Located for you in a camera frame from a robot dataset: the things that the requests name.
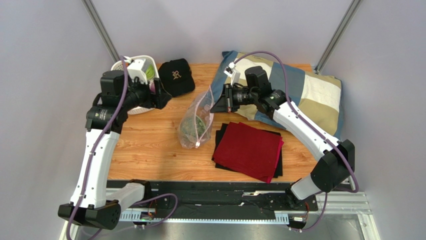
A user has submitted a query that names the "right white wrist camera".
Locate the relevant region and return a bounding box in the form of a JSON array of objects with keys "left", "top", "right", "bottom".
[{"left": 223, "top": 61, "right": 241, "bottom": 86}]

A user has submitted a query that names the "aluminium frame rail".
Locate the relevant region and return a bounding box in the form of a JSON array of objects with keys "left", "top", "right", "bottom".
[{"left": 71, "top": 181, "right": 380, "bottom": 240}]

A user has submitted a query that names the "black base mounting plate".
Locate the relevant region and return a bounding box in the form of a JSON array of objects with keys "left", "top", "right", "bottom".
[{"left": 137, "top": 181, "right": 319, "bottom": 221}]

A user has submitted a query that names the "black folded cloth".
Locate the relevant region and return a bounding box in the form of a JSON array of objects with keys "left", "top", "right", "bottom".
[{"left": 214, "top": 123, "right": 283, "bottom": 178}]

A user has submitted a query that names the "right corner aluminium post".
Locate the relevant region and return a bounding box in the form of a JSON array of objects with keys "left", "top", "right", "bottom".
[{"left": 313, "top": 0, "right": 363, "bottom": 74}]

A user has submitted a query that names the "black baseball cap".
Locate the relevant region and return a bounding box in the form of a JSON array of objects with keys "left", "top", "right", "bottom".
[{"left": 158, "top": 58, "right": 196, "bottom": 98}]

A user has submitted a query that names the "green netted toy melon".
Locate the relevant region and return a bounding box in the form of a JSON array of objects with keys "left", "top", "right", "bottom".
[{"left": 180, "top": 115, "right": 207, "bottom": 138}]

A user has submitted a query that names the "green toy cabbage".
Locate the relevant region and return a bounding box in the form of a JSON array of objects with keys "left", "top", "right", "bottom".
[{"left": 144, "top": 64, "right": 156, "bottom": 81}]

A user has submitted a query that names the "left corner aluminium post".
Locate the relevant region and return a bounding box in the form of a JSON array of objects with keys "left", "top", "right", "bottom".
[{"left": 81, "top": 0, "right": 120, "bottom": 62}]

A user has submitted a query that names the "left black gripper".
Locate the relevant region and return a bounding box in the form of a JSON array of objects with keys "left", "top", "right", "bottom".
[{"left": 119, "top": 74, "right": 172, "bottom": 112}]

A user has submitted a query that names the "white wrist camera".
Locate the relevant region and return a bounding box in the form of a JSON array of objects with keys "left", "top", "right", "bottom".
[
  {"left": 223, "top": 61, "right": 241, "bottom": 86},
  {"left": 127, "top": 58, "right": 154, "bottom": 85}
]

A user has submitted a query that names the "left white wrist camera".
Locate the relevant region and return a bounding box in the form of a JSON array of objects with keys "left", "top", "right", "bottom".
[{"left": 127, "top": 58, "right": 154, "bottom": 85}]

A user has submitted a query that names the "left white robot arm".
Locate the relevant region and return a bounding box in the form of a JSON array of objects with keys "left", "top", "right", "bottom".
[{"left": 57, "top": 70, "right": 172, "bottom": 230}]

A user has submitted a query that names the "clear zip top bag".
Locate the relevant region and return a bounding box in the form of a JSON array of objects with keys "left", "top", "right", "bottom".
[{"left": 177, "top": 87, "right": 215, "bottom": 149}]

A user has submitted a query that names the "red folded cloth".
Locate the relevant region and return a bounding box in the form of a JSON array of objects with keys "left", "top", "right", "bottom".
[{"left": 212, "top": 122, "right": 284, "bottom": 184}]

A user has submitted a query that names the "checked blue beige pillow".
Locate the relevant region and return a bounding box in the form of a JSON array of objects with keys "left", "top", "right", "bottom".
[{"left": 210, "top": 50, "right": 344, "bottom": 139}]

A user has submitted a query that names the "purple toy eggplant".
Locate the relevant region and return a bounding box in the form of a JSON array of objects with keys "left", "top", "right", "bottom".
[{"left": 149, "top": 81, "right": 156, "bottom": 95}]

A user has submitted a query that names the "corner aluminium post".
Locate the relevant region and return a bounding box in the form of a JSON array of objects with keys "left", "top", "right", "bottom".
[
  {"left": 81, "top": 0, "right": 120, "bottom": 62},
  {"left": 313, "top": 0, "right": 363, "bottom": 74}
]

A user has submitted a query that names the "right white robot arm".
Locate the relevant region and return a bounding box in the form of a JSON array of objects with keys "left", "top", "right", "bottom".
[{"left": 211, "top": 66, "right": 355, "bottom": 204}]

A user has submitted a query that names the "white plastic basket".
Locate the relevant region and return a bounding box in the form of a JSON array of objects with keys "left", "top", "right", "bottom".
[{"left": 110, "top": 55, "right": 159, "bottom": 115}]

